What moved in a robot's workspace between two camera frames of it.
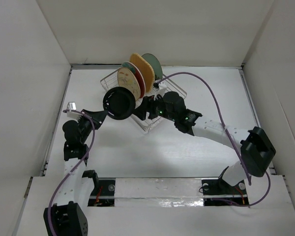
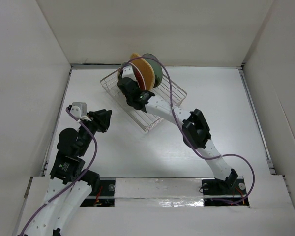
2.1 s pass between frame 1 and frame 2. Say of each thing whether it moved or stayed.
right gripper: moved
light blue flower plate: stayed
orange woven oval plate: stayed
